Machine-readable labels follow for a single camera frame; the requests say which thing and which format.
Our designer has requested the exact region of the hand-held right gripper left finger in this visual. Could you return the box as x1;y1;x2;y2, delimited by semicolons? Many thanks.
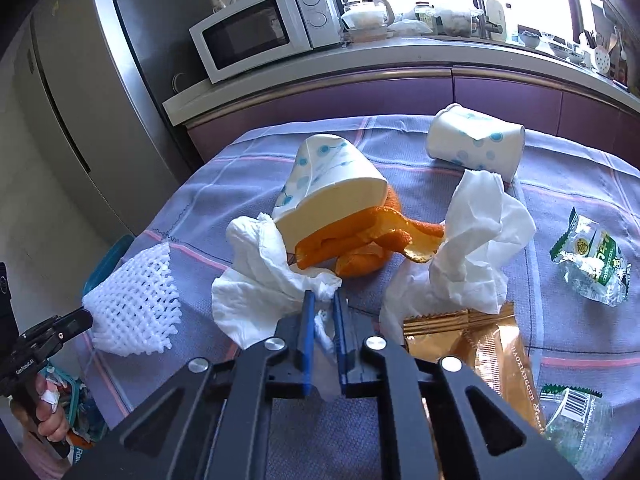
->
62;290;321;480

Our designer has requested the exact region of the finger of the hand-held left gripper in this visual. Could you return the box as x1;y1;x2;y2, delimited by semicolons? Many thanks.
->
19;307;94;358

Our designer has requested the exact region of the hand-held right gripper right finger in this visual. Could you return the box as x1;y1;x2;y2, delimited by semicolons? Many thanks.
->
333;290;585;480

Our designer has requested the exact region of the white foam fruit net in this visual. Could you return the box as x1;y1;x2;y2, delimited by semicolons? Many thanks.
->
81;241;181;358

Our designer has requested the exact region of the white tissue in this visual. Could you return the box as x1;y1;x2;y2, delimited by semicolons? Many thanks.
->
379;169;537;346
211;212;346;401

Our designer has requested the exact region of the orange peel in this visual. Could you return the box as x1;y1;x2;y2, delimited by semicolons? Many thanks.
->
295;187;446;278

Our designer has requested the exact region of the gold snack packet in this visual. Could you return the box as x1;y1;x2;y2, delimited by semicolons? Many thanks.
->
402;301;551;480

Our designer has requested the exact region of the crushed blue dotted paper cup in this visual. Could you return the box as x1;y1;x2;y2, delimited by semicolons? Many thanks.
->
272;134;388;256

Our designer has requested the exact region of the clear green snack wrapper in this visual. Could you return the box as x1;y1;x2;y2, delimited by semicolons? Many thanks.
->
539;382;616;466
550;206;631;307

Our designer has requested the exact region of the person's left forearm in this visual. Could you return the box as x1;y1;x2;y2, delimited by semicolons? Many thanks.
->
7;435;68;480

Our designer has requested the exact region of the person's left hand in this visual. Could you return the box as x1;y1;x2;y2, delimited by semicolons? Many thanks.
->
10;374;72;444

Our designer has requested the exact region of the purple checked tablecloth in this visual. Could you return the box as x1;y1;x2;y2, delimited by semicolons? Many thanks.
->
75;115;640;480

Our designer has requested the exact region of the silver refrigerator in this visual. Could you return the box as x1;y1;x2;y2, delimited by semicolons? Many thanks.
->
12;0;211;241

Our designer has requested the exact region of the purple kitchen cabinet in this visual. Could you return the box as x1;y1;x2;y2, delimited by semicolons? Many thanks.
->
185;65;640;171

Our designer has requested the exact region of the grey kitchen countertop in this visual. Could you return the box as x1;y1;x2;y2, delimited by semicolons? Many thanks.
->
162;35;640;128

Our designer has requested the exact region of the white microwave oven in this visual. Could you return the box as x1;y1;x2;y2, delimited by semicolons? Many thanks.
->
189;0;343;85

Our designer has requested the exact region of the glass kettle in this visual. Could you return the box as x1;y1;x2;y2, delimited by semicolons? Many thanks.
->
341;0;396;31

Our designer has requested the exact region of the white soap bottle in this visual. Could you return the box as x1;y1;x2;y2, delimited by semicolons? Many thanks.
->
484;0;507;43

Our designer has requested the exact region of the white perforated skimmer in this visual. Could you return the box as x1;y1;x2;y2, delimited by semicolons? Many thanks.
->
592;45;614;74

